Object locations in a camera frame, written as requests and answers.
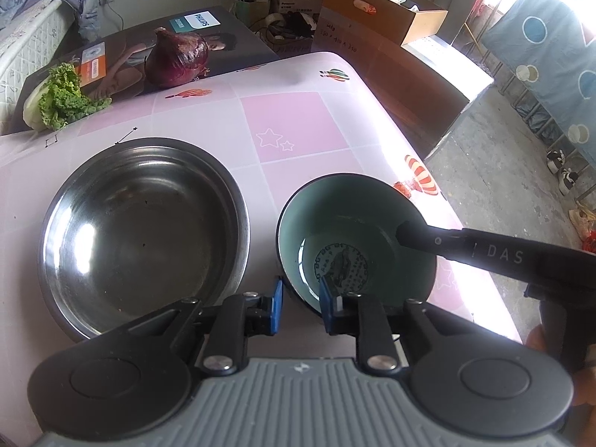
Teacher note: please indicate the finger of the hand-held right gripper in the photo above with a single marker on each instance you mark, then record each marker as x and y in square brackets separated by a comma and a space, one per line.
[428, 240]

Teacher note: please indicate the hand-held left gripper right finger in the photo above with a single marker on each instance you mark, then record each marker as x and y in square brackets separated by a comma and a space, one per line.
[327, 309]

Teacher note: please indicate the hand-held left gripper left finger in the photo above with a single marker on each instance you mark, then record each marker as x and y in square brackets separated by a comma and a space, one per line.
[277, 305]

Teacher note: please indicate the green ceramic bowl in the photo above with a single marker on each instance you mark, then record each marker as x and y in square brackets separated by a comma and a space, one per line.
[344, 214]

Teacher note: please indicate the large steel bowl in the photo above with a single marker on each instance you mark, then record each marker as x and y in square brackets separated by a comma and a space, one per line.
[139, 233]

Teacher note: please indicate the person's right hand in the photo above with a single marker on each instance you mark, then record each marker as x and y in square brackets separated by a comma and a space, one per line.
[584, 386]

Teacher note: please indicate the orange plastic bag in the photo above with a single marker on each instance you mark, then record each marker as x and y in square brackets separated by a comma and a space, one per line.
[584, 230]

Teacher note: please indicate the black and white shoe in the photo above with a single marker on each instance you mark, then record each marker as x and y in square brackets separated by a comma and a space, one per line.
[555, 162]
[568, 181]

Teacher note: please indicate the large brown cardboard box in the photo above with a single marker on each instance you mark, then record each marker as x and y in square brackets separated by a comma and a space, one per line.
[419, 88]

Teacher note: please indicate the pink printed tablecloth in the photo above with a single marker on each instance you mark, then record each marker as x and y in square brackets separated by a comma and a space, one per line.
[288, 116]

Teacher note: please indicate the blue dotted cloth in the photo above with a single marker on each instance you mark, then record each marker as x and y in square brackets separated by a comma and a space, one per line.
[558, 70]

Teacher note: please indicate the open brown cardboard box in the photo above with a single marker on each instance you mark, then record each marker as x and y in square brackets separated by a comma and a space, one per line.
[372, 23]

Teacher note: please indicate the grey printed cardboard box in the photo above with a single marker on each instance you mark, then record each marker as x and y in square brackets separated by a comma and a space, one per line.
[237, 51]

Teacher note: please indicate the red onion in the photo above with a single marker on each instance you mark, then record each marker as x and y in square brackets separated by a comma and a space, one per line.
[177, 60]

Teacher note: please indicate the green bin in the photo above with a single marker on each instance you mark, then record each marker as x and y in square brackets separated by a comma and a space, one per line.
[249, 7]

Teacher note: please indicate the green lettuce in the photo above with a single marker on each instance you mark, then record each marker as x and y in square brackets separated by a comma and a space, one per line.
[60, 98]

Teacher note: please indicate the white mattress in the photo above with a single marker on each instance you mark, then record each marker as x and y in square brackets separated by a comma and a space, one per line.
[32, 42]

